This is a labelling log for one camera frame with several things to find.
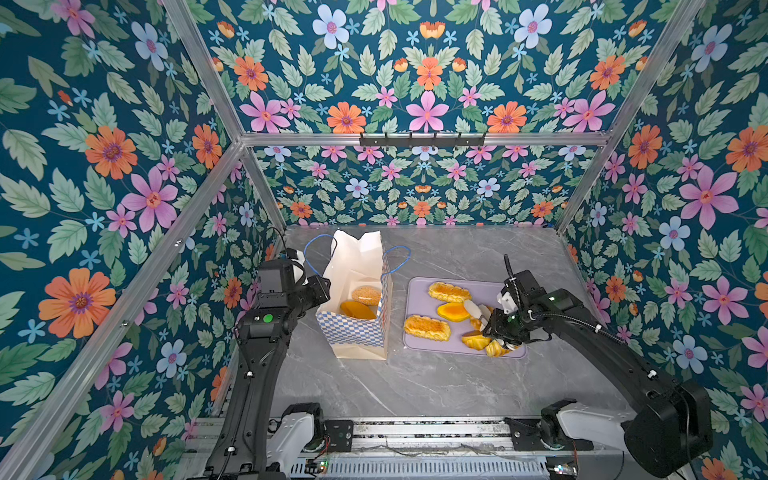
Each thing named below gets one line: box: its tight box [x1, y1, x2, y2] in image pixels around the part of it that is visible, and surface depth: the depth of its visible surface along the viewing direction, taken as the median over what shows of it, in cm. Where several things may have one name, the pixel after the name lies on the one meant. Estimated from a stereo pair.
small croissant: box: [340, 301, 377, 320], surface depth 92 cm
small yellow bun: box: [461, 330, 492, 351], surface depth 86 cm
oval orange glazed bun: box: [437, 301, 470, 322], surface depth 94 cm
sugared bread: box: [428, 282, 472, 303], surface depth 98 cm
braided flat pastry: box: [404, 315, 451, 341], surface depth 90 cm
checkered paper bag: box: [304, 230, 412, 361], surface depth 84 cm
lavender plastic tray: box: [402, 276, 527, 359], surface depth 92 cm
